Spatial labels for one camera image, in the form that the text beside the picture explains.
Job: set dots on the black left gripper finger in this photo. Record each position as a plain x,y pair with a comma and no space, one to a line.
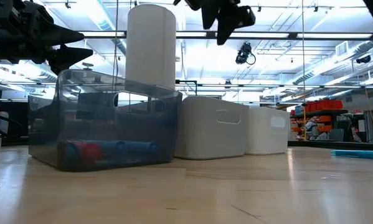
63,35
69,57

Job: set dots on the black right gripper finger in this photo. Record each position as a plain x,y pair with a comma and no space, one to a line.
211,14
226,25

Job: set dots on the pink highlighter marker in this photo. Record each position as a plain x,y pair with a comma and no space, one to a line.
91,152

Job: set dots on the black ceiling beam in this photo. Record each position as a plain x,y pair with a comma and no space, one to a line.
282,35

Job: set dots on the tall white cylinder shade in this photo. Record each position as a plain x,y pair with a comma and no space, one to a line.
150,46

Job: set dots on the smoky transparent plastic bin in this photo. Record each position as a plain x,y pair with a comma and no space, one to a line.
111,124

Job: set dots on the grey plastic bin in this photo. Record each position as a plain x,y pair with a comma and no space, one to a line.
211,133

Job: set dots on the white plastic bin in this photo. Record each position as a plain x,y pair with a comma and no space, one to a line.
267,133

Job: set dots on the shelf with red bins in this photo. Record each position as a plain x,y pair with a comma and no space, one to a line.
324,105

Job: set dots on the black ceiling camera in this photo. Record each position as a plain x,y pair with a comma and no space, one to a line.
243,53

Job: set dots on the black aluminium table frame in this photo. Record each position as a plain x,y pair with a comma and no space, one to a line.
329,144

